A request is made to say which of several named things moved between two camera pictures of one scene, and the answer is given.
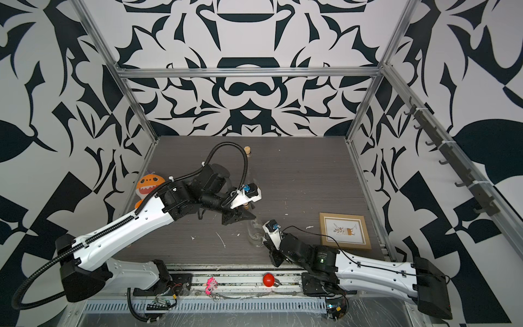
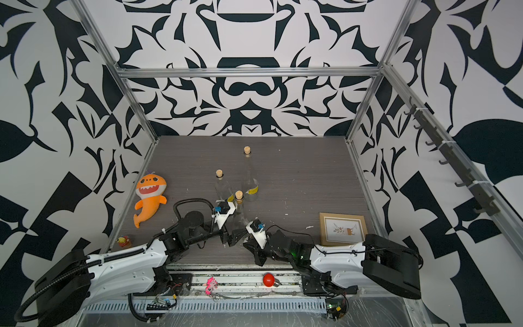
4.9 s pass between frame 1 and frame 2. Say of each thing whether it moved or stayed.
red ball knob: stayed
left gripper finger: moved
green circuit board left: stayed
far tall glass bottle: stayed
